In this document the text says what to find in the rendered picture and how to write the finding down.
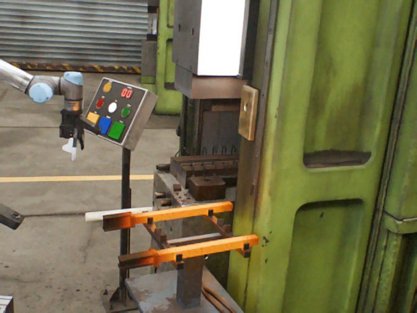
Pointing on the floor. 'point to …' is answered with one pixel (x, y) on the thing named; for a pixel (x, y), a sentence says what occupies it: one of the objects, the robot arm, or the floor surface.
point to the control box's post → (125, 208)
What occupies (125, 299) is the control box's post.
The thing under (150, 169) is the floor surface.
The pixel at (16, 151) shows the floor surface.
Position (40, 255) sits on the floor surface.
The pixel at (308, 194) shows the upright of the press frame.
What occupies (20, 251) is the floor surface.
